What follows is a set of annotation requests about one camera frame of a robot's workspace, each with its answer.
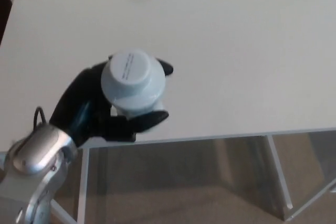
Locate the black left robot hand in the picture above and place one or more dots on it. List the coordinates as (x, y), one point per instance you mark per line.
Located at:
(68, 103)

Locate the white plastic bottle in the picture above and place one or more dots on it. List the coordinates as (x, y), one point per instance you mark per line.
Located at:
(131, 82)

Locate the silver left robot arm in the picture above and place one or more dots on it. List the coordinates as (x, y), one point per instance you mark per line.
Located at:
(36, 155)

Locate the white table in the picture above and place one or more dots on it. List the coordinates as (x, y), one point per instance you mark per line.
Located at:
(183, 64)

